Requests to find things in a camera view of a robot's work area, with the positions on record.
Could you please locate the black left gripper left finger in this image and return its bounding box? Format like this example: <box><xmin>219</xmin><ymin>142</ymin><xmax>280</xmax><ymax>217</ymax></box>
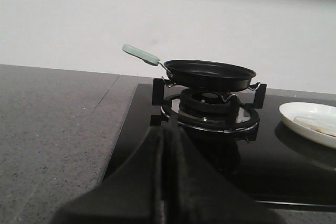
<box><xmin>54</xmin><ymin>126</ymin><xmax>163</xmax><ymax>223</ymax></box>

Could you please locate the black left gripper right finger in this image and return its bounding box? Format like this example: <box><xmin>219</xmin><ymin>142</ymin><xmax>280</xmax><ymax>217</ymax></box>
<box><xmin>164</xmin><ymin>118</ymin><xmax>286</xmax><ymax>223</ymax></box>

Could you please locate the black frying pan green handle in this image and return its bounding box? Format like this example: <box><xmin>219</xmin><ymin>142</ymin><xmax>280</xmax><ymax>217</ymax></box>
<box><xmin>122</xmin><ymin>44</ymin><xmax>256</xmax><ymax>92</ymax></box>

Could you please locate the white round plate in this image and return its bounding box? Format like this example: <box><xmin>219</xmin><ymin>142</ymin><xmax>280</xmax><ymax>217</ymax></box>
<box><xmin>279</xmin><ymin>102</ymin><xmax>335</xmax><ymax>148</ymax></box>

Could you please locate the white fried egg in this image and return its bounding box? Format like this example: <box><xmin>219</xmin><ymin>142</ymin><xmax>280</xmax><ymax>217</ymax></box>
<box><xmin>294</xmin><ymin>116</ymin><xmax>335</xmax><ymax>137</ymax></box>

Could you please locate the black pan support left burner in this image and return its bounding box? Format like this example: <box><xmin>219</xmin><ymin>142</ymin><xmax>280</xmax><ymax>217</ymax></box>
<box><xmin>151</xmin><ymin>78</ymin><xmax>267</xmax><ymax>142</ymax></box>

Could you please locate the black glass cooktop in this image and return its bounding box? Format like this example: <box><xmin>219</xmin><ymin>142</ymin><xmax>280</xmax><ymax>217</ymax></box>
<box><xmin>103</xmin><ymin>83</ymin><xmax>336</xmax><ymax>206</ymax></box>

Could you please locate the black gas burner left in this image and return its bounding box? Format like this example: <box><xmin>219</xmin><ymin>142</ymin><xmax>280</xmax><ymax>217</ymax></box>
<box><xmin>179</xmin><ymin>89</ymin><xmax>239</xmax><ymax>114</ymax></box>

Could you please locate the wire pan reducer ring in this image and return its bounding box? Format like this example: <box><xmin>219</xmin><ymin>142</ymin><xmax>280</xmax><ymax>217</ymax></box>
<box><xmin>162</xmin><ymin>76</ymin><xmax>262</xmax><ymax>104</ymax></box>

